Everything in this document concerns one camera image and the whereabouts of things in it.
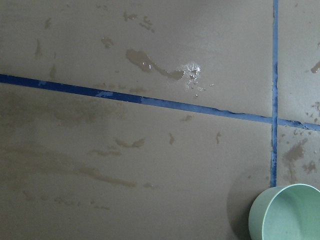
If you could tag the light green plastic bowl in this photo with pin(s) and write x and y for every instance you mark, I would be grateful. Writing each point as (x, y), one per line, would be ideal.
(286, 213)

